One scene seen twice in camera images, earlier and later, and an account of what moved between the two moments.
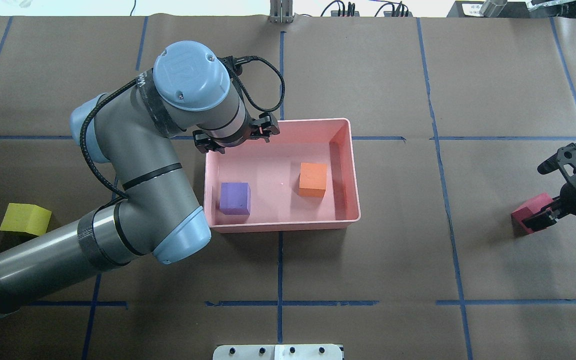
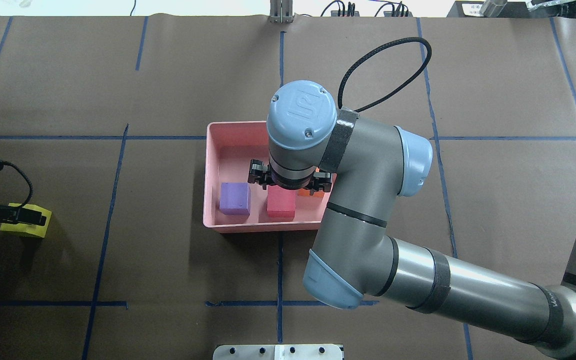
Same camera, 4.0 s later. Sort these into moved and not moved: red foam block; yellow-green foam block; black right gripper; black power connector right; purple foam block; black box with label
Moved: black right gripper; red foam block
Not moved: yellow-green foam block; black power connector right; purple foam block; black box with label
